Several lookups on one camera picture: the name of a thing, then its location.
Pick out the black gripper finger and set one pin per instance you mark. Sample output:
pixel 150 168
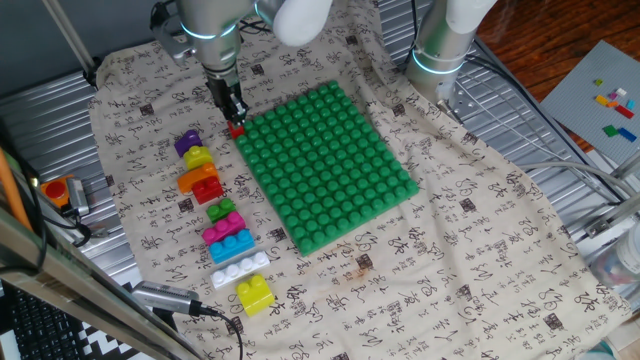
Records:
pixel 229 116
pixel 241 111

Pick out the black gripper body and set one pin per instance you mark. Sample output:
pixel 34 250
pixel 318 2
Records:
pixel 225 95

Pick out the small red one-stud block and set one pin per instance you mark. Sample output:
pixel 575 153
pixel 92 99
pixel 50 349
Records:
pixel 235 131

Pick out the purple block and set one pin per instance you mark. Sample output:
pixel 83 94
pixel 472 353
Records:
pixel 187 144

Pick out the small yellow block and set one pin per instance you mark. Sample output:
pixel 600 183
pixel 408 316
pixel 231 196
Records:
pixel 197 157

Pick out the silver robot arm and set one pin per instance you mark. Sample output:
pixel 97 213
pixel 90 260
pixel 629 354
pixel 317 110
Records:
pixel 210 20

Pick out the orange block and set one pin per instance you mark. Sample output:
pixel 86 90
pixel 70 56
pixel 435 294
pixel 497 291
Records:
pixel 192 179

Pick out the red two-stud block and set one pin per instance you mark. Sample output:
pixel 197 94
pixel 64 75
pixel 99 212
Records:
pixel 207 191

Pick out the green two-stud block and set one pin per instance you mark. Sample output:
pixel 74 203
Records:
pixel 220 211

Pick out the green studded baseplate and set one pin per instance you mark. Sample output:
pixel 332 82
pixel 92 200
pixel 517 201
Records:
pixel 325 170

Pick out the pink three-stud block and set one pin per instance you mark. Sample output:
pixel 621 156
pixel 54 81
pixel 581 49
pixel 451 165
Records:
pixel 222 229

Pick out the blue three-stud block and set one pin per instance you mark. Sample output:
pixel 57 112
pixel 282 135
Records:
pixel 230 247

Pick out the black rod clamp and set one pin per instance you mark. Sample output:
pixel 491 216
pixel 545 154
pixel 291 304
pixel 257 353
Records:
pixel 91 75

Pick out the white four-stud block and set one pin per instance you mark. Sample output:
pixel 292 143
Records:
pixel 237 270

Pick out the grey slanted rod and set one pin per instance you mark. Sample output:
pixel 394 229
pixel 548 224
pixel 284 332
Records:
pixel 70 37

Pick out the silver metal box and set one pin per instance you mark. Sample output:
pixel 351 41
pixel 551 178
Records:
pixel 78 196

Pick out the large yellow two-stud block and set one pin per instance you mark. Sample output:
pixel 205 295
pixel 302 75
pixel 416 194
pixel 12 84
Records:
pixel 255 297

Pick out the orange pole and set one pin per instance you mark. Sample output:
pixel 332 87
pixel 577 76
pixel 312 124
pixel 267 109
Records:
pixel 12 195

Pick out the beige calligraphy print cloth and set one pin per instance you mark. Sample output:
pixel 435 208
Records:
pixel 450 250

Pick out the black white pattern board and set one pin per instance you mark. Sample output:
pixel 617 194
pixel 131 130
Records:
pixel 107 345

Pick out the black keyboard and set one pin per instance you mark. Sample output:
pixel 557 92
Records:
pixel 40 330

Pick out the grey flat brick baseplate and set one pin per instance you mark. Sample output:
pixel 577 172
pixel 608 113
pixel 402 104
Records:
pixel 575 105

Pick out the tiny yellow brick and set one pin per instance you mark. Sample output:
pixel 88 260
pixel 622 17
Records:
pixel 601 100

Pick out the flat green brick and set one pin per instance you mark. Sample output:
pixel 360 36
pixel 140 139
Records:
pixel 610 130

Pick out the tiny orange brick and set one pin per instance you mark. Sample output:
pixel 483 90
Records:
pixel 612 104

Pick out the tiny white brick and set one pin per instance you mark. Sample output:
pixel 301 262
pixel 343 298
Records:
pixel 621 92

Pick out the flat red brick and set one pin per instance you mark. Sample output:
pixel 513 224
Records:
pixel 624 111

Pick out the flat blue brick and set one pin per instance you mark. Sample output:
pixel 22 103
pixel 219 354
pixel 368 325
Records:
pixel 627 134

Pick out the tiny cyan brick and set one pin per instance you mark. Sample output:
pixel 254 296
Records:
pixel 630 104

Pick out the clear plastic jar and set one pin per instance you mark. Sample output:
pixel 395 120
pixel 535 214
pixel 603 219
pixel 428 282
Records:
pixel 622 262

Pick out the teal round container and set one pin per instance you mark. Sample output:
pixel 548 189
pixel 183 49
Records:
pixel 600 352

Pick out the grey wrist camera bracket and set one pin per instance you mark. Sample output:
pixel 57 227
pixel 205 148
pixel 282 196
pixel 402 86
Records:
pixel 170 42

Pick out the grey depth camera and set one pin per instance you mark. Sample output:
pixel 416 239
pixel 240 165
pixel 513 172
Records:
pixel 165 297

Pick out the blurred metal frame bar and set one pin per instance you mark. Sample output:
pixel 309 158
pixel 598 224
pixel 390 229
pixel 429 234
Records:
pixel 75 295

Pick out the aluminium bar with bracket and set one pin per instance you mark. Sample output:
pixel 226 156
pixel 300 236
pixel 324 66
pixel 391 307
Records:
pixel 612 217

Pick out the aluminium frame bar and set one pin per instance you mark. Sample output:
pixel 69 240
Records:
pixel 627 165

